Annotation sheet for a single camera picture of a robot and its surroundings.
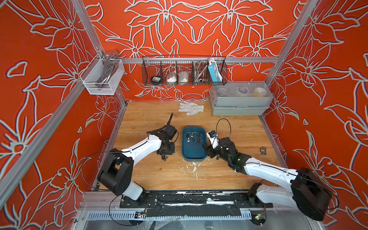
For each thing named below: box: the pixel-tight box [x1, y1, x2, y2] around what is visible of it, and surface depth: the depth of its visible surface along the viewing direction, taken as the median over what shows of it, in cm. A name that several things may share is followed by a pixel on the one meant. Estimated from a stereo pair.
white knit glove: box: [178, 101, 205, 116], surface depth 116 cm
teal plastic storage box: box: [181, 126, 208, 162], surface depth 97 cm
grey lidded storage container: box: [209, 80, 274, 116], surface depth 105 cm
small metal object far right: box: [259, 146, 267, 156], surface depth 92 cm
